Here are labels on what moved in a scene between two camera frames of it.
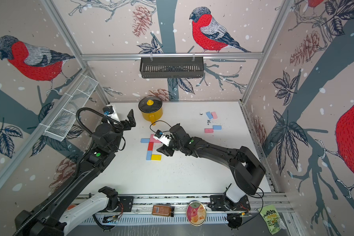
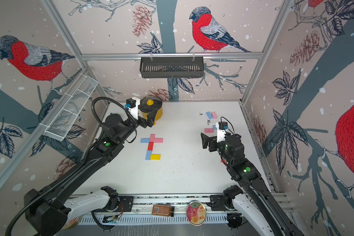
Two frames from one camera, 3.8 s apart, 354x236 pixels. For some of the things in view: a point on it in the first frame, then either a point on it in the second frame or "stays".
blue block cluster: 148,156 stays
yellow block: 156,157 stays
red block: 150,146 stays
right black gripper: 166,150 → 207,141
